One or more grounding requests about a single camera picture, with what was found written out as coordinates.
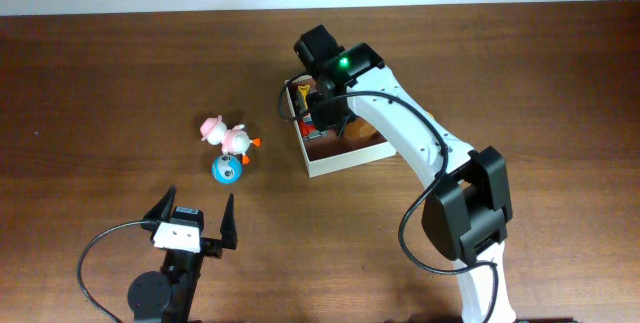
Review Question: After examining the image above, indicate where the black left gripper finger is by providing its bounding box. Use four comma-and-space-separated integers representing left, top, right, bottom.
220, 193, 238, 250
143, 186, 176, 222

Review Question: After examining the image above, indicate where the brown plush bear toy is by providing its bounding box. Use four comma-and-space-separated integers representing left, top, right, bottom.
343, 117, 382, 143

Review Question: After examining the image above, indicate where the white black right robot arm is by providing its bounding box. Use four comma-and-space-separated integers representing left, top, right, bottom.
294, 25, 516, 322

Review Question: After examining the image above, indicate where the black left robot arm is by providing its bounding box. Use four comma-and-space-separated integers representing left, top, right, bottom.
127, 186, 238, 323

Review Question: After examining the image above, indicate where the red grey toy truck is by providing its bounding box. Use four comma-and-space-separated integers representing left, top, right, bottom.
295, 84, 328, 141

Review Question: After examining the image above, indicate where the white cardboard box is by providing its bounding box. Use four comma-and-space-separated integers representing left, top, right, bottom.
283, 75, 398, 179

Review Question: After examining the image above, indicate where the blue grey ball toy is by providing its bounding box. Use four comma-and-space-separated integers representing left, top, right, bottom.
211, 155, 243, 185

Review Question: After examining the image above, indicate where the pink white duck toy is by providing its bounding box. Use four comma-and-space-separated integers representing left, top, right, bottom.
199, 115, 262, 165

